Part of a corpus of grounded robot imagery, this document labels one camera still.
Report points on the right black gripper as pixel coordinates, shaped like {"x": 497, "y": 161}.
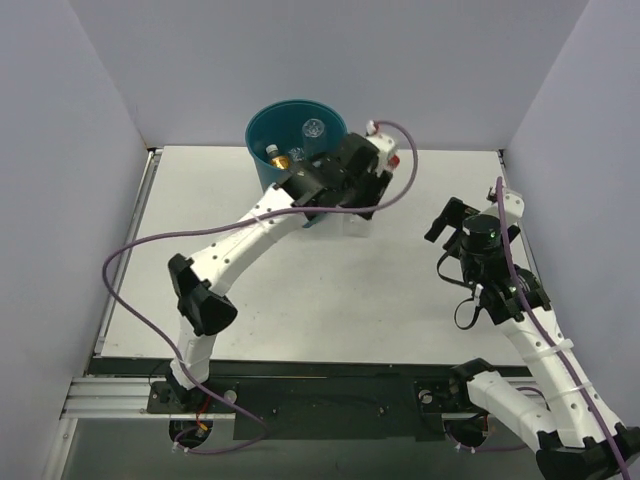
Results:
{"x": 451, "y": 220}

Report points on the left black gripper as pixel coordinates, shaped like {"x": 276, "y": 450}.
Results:
{"x": 375, "y": 187}

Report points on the clear bottle silver cap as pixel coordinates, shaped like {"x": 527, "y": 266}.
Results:
{"x": 314, "y": 136}

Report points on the gold red labelled bottle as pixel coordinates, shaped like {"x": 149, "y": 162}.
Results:
{"x": 277, "y": 158}

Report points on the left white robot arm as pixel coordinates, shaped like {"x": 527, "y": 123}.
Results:
{"x": 203, "y": 280}

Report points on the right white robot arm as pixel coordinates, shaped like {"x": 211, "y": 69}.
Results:
{"x": 575, "y": 435}

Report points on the teal plastic bin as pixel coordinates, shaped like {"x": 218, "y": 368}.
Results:
{"x": 291, "y": 128}

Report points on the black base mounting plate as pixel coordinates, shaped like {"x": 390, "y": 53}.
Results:
{"x": 324, "y": 401}

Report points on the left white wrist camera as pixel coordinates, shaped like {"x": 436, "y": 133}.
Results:
{"x": 387, "y": 146}

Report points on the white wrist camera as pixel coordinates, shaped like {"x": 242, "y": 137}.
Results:
{"x": 387, "y": 146}
{"x": 513, "y": 206}

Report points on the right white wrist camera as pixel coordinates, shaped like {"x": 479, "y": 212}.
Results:
{"x": 513, "y": 206}

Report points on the aluminium frame rail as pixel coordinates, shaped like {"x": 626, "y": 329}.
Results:
{"x": 106, "y": 398}

